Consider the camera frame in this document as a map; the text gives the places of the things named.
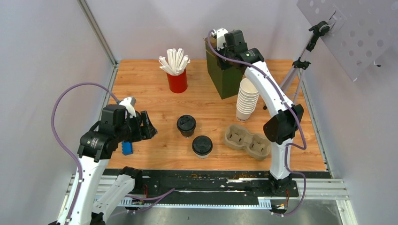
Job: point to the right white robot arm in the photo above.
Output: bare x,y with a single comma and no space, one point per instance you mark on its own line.
286,116

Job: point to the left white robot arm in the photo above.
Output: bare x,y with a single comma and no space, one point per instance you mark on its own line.
94,152

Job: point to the black coffee lid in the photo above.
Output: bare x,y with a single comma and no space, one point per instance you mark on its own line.
186,123
202,145

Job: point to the red cup holder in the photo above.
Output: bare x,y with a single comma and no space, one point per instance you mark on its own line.
178,83

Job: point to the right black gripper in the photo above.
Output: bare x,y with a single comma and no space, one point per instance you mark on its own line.
225,66

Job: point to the blue toy brick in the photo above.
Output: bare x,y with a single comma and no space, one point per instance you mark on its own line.
127,148

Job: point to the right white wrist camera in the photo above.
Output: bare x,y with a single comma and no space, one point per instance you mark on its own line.
218,34

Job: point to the grey perforated panel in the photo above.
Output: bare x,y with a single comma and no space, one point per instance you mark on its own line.
362,30

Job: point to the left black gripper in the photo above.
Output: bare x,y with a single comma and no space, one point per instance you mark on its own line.
149,128

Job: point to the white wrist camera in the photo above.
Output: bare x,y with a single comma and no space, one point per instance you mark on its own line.
218,34
129,103

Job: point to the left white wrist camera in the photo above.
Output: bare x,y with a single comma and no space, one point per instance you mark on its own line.
129,103

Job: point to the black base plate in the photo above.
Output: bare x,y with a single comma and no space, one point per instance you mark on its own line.
213,187

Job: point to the stack of white paper cups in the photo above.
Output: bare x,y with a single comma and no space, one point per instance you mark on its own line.
246,100

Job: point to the white wrapped straws bundle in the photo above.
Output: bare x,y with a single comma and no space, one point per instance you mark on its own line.
175,62

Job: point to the green paper bag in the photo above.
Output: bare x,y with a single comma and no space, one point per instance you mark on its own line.
226,80

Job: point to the grey tripod stand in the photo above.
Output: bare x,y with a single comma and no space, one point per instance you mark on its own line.
300,65

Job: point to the brown cardboard cup carrier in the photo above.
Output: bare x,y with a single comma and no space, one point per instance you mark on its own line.
255,145

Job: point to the white paper cup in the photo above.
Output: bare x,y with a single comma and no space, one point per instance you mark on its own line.
202,156

